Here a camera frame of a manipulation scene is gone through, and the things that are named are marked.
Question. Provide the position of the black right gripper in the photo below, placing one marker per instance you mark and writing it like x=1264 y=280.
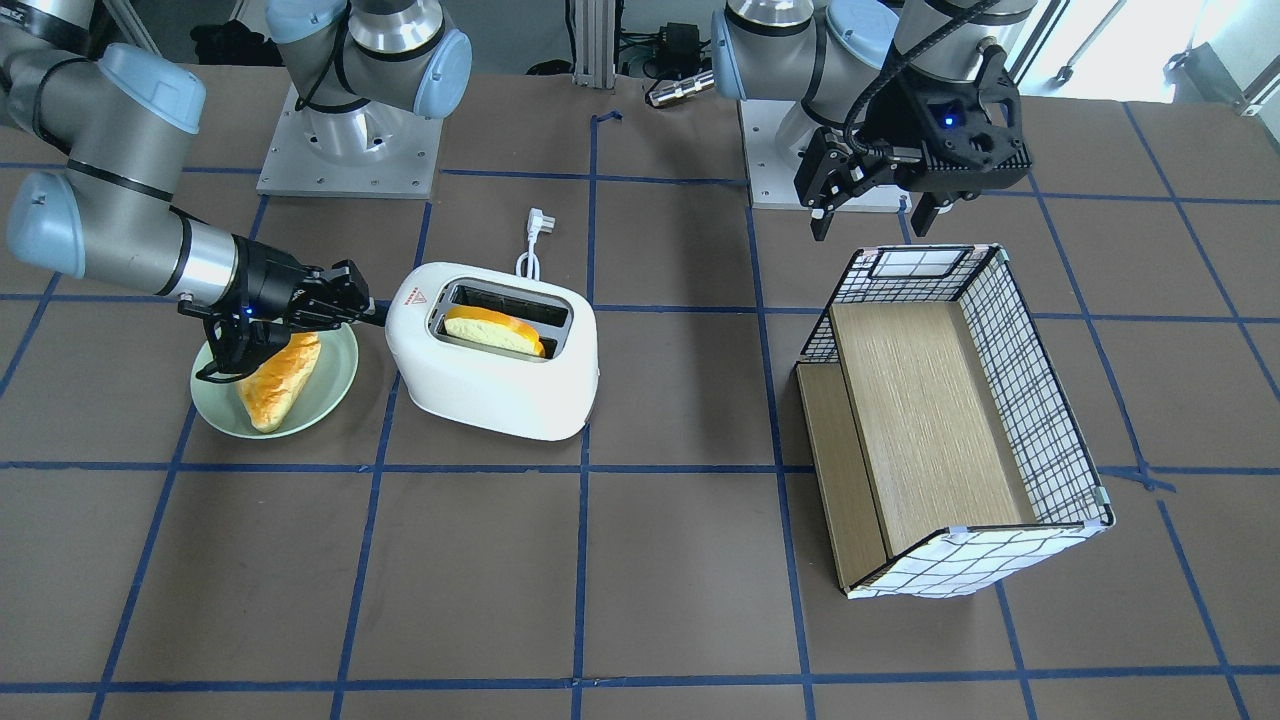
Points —
x=262 y=283

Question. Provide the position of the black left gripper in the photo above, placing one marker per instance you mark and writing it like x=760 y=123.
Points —
x=897 y=118

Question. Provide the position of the white two-slot toaster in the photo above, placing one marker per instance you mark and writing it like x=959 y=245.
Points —
x=546 y=397

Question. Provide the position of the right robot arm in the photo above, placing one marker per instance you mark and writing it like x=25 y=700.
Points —
x=126 y=119

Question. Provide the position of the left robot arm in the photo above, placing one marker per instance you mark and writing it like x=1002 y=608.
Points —
x=832 y=60

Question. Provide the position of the slice of toast bread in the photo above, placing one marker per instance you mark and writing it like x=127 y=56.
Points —
x=491 y=328

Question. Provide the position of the triangular golden pastry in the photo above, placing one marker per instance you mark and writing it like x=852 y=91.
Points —
x=269 y=394

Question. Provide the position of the pale green round plate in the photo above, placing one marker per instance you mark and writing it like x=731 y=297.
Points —
x=219 y=404

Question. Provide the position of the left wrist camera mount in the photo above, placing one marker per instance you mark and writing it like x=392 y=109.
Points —
x=968 y=134

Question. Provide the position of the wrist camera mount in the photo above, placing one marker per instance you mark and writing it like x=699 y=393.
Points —
x=239 y=344
x=968 y=134

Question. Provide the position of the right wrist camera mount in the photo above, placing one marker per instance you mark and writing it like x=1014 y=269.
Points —
x=239 y=344

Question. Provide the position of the wire basket with wooden insert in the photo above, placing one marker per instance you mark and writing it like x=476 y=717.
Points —
x=946 y=451

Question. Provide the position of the aluminium frame post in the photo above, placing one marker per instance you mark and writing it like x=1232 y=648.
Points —
x=593 y=27

